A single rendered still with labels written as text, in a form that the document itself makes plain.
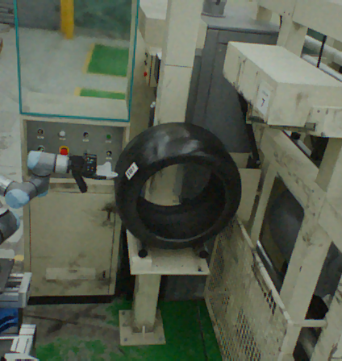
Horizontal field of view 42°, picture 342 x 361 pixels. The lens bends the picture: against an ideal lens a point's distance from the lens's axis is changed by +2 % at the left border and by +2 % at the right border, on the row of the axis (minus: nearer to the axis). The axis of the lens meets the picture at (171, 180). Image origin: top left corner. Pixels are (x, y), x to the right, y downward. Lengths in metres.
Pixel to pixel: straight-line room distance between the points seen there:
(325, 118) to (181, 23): 0.81
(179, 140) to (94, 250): 1.19
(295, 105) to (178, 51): 0.68
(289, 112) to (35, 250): 1.77
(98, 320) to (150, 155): 1.46
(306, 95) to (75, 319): 2.03
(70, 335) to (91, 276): 0.35
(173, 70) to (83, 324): 1.67
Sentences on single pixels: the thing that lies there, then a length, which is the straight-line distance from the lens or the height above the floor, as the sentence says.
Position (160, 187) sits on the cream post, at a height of 1.04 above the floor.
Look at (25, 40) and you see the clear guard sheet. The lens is 2.30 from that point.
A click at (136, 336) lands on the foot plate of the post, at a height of 0.01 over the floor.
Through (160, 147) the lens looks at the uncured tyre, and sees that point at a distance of 1.78.
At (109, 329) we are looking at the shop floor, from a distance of 2.91.
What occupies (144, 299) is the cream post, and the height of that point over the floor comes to 0.29.
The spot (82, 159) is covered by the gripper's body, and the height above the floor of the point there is 1.30.
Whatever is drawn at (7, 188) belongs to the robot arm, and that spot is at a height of 1.21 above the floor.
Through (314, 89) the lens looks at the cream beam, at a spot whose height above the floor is 1.77.
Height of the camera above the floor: 2.12
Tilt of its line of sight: 28 degrees down
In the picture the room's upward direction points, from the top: 8 degrees clockwise
